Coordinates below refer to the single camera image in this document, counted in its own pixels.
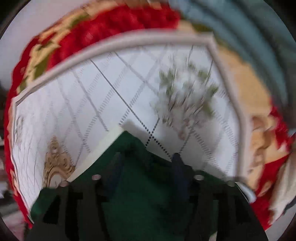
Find green striped garment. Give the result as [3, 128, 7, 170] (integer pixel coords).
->
[32, 131, 184, 240]

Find red floral blanket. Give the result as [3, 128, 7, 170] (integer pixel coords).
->
[4, 1, 295, 230]

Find white quilted bed cover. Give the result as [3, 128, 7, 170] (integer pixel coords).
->
[8, 31, 250, 216]

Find light blue garment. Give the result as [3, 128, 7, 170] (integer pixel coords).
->
[169, 1, 295, 130]

